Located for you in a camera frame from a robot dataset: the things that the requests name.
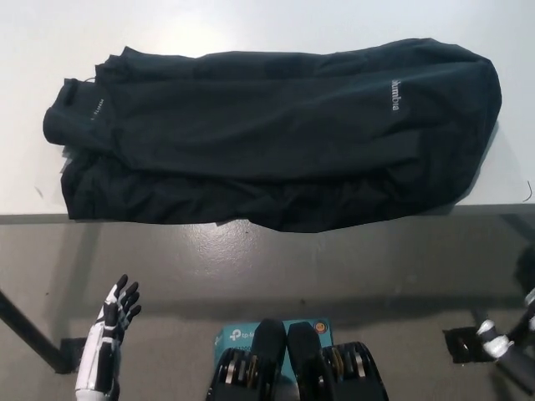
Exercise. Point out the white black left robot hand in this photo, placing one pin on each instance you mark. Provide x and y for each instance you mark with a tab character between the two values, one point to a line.
100	346

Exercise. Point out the grey tape strip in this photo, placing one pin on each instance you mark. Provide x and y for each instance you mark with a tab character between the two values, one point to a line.
66	160

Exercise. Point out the teal tp-link box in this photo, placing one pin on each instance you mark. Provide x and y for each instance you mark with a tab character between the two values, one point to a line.
234	338

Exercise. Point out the black table leg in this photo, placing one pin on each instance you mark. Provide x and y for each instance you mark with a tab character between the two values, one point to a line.
33	330
520	322

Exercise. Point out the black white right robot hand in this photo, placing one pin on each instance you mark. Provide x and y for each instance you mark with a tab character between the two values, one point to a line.
495	344

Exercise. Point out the black left robot body block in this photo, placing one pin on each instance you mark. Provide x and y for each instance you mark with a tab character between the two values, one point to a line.
267	346

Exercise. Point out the black Columbia jacket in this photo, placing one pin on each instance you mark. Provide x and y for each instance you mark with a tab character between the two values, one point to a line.
259	138

